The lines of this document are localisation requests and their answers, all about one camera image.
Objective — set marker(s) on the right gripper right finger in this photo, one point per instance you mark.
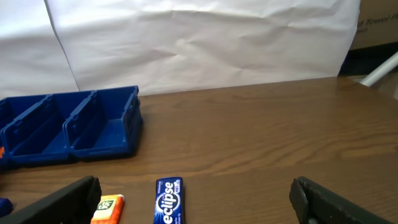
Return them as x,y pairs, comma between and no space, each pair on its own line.
323,207

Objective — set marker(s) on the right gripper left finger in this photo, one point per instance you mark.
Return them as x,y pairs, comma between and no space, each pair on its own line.
62,205

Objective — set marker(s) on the orange candy box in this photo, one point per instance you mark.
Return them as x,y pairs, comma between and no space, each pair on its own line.
1,152
110,209

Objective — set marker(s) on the blue candy pack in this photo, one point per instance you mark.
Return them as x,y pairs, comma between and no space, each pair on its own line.
4,207
169,202

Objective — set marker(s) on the blue tray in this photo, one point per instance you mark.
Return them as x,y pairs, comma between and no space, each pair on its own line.
102,137

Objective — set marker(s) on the white pipe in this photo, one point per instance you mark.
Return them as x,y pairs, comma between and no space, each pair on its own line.
381,70

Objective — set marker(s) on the cardboard box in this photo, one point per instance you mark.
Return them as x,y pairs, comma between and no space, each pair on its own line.
379,18

